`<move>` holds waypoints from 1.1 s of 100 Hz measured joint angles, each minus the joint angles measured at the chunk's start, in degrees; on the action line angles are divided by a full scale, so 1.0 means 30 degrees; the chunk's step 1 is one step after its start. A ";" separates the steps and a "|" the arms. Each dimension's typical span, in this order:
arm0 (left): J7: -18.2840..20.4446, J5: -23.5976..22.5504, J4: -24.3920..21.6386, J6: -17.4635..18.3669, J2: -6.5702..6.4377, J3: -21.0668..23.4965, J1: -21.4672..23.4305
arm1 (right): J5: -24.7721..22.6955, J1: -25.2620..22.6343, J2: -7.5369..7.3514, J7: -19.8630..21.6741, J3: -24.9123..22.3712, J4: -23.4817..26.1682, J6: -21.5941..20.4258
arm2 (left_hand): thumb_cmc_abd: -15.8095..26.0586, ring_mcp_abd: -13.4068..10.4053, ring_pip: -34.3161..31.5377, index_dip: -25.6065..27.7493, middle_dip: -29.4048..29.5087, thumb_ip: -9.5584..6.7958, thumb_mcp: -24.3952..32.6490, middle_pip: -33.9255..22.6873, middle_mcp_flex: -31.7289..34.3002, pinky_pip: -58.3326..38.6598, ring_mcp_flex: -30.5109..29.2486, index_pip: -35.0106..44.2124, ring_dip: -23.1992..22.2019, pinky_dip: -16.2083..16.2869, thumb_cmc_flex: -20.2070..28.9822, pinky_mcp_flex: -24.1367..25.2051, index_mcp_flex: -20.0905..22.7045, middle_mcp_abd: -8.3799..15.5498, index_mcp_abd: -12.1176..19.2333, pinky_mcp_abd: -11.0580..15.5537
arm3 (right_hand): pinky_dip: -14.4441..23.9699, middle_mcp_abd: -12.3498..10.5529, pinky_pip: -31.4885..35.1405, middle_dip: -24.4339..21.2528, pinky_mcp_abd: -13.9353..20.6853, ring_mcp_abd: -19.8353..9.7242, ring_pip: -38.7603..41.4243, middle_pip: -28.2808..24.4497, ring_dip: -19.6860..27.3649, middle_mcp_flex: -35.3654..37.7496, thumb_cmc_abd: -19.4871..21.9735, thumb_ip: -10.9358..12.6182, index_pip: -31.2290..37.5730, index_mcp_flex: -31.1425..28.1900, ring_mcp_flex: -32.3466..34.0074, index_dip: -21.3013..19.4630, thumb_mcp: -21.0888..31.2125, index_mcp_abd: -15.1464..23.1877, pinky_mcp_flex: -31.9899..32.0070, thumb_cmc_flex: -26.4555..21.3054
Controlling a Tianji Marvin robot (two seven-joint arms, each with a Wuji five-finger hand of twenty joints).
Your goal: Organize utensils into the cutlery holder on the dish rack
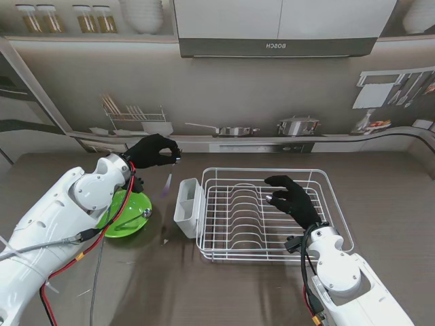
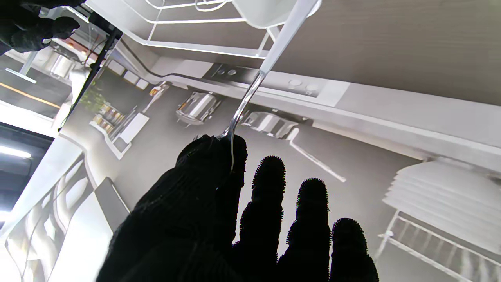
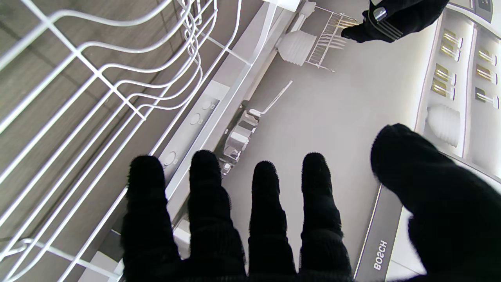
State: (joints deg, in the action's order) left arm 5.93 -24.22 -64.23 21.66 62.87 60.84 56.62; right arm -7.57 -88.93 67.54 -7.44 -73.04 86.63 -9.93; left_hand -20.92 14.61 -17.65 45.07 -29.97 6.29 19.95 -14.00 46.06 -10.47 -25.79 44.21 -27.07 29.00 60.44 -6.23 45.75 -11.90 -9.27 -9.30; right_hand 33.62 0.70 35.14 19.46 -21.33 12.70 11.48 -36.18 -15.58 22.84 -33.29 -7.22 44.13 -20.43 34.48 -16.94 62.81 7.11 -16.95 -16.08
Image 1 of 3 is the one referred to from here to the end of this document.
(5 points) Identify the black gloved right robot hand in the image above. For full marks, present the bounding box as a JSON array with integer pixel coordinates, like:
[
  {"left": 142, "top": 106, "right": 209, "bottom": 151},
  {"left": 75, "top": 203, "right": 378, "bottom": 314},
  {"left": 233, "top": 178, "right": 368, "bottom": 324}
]
[{"left": 264, "top": 175, "right": 324, "bottom": 232}]

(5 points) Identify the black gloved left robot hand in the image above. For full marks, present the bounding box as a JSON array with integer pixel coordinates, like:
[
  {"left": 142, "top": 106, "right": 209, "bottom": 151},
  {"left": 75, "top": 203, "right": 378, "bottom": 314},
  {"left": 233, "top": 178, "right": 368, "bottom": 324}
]
[{"left": 124, "top": 133, "right": 181, "bottom": 170}]

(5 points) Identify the metal fork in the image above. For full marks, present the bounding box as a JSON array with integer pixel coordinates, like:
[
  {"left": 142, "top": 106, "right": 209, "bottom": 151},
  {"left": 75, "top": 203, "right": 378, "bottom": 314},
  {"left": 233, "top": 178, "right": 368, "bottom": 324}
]
[{"left": 159, "top": 149, "right": 183, "bottom": 198}]

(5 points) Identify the green plastic bowl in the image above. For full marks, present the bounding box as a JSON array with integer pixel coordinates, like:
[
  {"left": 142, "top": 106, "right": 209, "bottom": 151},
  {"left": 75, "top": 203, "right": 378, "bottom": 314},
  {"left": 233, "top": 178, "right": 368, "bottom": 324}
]
[{"left": 94, "top": 189, "right": 153, "bottom": 239}]

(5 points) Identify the metal spoon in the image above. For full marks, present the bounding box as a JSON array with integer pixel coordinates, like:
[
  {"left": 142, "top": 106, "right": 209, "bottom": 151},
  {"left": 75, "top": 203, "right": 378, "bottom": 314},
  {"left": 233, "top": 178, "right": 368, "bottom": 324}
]
[{"left": 115, "top": 209, "right": 153, "bottom": 232}]

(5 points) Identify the white plastic utensil holder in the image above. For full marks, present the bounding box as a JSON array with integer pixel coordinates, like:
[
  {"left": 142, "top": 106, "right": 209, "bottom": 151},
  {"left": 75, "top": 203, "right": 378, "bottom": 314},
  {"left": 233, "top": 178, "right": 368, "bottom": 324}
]
[{"left": 173, "top": 177, "right": 206, "bottom": 238}]

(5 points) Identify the printed kitchen scene backdrop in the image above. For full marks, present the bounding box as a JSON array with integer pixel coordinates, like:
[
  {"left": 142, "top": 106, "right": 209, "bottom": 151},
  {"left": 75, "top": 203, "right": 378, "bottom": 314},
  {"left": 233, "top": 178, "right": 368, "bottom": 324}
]
[{"left": 0, "top": 0, "right": 435, "bottom": 177}]

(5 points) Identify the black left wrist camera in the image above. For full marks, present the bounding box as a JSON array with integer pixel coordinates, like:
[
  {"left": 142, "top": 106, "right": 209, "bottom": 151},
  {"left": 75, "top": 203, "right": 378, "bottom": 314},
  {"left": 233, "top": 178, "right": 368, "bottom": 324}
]
[{"left": 130, "top": 175, "right": 145, "bottom": 195}]

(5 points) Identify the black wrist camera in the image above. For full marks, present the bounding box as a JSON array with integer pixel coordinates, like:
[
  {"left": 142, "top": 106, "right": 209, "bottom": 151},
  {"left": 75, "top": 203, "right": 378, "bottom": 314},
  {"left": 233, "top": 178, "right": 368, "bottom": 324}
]
[
  {"left": 284, "top": 236, "right": 305, "bottom": 255},
  {"left": 130, "top": 175, "right": 145, "bottom": 195}
]

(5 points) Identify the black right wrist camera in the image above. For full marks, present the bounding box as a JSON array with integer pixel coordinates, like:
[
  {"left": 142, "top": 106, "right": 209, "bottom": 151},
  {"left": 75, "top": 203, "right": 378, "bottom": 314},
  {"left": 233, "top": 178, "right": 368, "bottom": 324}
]
[{"left": 284, "top": 236, "right": 305, "bottom": 255}]

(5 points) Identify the black camera cable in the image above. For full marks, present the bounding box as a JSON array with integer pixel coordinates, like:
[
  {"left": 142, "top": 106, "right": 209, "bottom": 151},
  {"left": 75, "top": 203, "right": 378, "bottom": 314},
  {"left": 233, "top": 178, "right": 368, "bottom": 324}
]
[{"left": 299, "top": 222, "right": 332, "bottom": 320}]

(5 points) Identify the white wire dish rack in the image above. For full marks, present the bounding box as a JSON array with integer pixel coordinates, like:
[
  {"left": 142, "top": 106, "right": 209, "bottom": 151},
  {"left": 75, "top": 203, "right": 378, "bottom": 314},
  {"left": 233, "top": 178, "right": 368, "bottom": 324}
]
[{"left": 196, "top": 167, "right": 354, "bottom": 264}]

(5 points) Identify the grey network cable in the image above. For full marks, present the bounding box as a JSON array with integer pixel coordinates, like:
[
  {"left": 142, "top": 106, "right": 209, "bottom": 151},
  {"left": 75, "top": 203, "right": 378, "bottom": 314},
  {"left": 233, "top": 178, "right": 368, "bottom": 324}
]
[{"left": 0, "top": 228, "right": 102, "bottom": 262}]

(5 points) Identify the red power cable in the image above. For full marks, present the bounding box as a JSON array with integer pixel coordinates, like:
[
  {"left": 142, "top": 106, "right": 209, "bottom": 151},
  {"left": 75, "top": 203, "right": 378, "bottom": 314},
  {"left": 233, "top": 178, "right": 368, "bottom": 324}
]
[
  {"left": 39, "top": 162, "right": 137, "bottom": 326},
  {"left": 302, "top": 287, "right": 327, "bottom": 326}
]

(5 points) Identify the thin grey cable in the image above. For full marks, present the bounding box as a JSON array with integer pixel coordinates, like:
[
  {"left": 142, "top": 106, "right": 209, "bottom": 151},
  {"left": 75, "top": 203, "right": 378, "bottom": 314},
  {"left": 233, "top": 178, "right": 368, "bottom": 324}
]
[{"left": 89, "top": 237, "right": 105, "bottom": 326}]

